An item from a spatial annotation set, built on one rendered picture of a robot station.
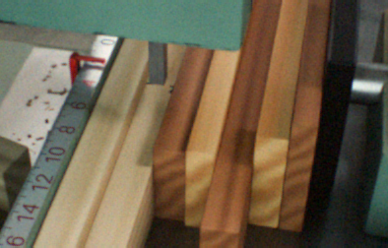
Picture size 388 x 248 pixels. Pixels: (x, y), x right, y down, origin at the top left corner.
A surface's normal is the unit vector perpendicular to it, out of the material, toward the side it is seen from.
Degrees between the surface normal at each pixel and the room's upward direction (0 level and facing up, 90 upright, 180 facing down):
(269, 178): 90
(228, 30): 90
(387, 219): 90
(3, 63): 0
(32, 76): 0
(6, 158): 0
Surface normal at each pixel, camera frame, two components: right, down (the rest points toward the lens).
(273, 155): -0.18, 0.65
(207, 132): 0.02, -0.75
